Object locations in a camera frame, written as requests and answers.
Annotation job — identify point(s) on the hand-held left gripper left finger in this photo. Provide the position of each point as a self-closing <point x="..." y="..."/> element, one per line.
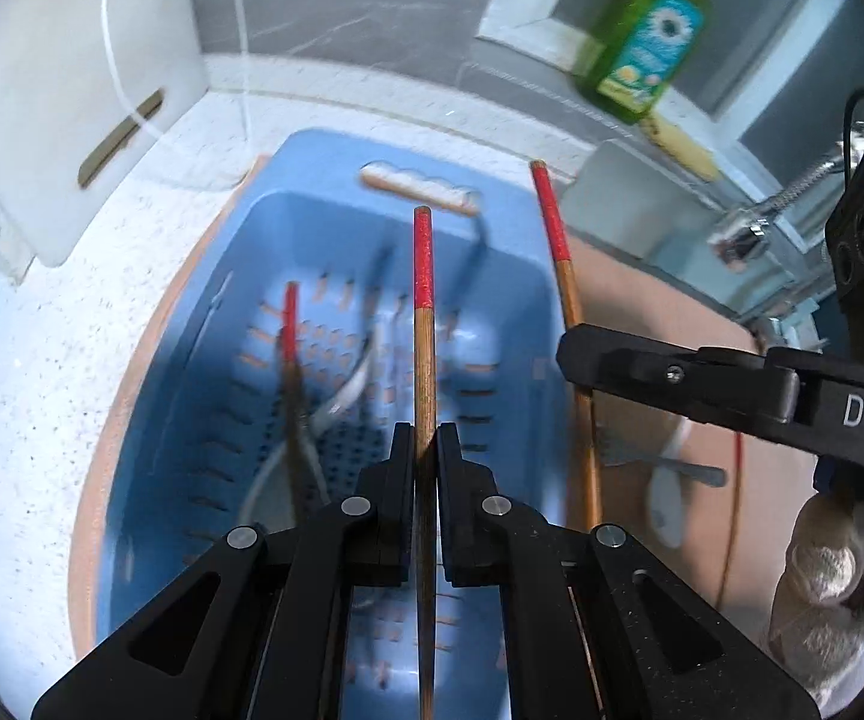
<point x="402" y="510"/>

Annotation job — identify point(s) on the person's right hand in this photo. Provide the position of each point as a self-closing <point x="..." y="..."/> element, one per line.
<point x="837" y="592"/>

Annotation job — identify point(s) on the white ceramic spoon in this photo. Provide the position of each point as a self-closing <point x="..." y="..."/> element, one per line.
<point x="664" y="510"/>
<point x="263" y="476"/>

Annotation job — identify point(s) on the chrome faucet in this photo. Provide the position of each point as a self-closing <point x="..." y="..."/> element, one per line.
<point x="627" y="187"/>
<point x="739" y="236"/>

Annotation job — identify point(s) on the yellow sponge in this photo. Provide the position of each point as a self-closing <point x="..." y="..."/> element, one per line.
<point x="683" y="150"/>

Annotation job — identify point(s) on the white cutting board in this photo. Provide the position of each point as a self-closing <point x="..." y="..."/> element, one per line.
<point x="64" y="90"/>

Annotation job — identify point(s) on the metal fork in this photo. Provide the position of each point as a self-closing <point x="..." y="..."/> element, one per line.
<point x="664" y="465"/>

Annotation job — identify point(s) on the red-tipped wooden chopstick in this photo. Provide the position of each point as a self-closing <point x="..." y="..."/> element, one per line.
<point x="423" y="277"/>
<point x="732" y="510"/>
<point x="291" y="330"/>
<point x="552" y="225"/>

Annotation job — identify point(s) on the green dish soap bottle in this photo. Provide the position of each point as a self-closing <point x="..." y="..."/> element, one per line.
<point x="649" y="37"/>

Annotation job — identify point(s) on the blue plastic basket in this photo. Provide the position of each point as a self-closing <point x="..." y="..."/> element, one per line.
<point x="207" y="360"/>

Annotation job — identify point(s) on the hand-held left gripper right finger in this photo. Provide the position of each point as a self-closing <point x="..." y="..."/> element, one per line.
<point x="447" y="510"/>

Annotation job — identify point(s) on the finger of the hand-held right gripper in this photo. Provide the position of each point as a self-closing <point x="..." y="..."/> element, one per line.
<point x="649" y="375"/>
<point x="822" y="476"/>

